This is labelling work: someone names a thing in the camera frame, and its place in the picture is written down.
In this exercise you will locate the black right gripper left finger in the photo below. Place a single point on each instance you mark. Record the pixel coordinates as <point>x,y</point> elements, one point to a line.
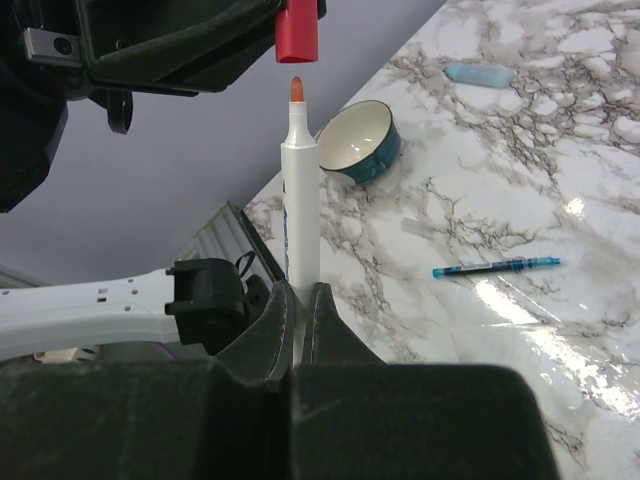
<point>220,418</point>

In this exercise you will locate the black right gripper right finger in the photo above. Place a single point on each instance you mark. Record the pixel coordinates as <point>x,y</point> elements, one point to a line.
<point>353,416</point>

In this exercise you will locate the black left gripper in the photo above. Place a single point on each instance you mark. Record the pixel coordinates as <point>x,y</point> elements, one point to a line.
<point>53,52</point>

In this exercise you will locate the red marker cap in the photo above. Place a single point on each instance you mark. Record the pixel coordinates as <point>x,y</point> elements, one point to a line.
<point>296,33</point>

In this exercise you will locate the white marker red tip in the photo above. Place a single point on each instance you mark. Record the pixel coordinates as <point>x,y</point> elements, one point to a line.
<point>300,185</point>

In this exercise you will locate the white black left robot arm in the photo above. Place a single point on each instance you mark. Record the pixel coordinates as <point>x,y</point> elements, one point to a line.
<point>195,301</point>

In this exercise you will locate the blue transparent gel pen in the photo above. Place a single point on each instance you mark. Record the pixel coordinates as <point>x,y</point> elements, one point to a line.
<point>513,265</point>

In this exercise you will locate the teal bowl white inside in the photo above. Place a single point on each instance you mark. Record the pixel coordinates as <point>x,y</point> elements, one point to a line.
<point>360,143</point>

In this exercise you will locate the light blue rectangular block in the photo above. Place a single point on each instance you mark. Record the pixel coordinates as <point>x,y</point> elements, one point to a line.
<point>495,77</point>

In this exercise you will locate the aluminium frame rail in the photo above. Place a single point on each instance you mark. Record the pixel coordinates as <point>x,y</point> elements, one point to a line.
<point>223,237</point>

